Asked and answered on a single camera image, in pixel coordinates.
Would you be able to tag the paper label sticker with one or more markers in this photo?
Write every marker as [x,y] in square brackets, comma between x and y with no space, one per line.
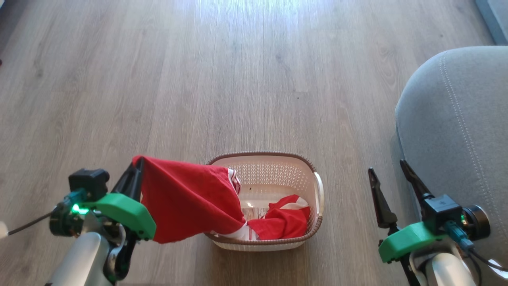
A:
[254,212]

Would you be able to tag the red white-trimmed garment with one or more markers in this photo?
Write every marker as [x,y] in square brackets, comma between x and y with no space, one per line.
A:
[182,198]

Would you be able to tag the grey fabric sofa seat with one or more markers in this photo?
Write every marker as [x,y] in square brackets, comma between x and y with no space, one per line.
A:
[468,119]

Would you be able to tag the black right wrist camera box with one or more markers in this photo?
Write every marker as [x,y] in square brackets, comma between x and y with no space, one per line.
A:
[440,212]

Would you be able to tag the cream basket with brown rim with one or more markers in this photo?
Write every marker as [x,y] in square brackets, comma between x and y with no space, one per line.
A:
[274,174]

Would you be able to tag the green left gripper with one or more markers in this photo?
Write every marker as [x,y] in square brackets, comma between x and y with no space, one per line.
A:
[127,212]

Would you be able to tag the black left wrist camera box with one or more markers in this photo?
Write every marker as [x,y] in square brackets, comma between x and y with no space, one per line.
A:
[89,182]

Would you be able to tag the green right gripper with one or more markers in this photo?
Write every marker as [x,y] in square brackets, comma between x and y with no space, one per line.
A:
[408,240]

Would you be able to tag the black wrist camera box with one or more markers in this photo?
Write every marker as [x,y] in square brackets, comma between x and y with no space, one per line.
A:
[89,182]
[440,212]

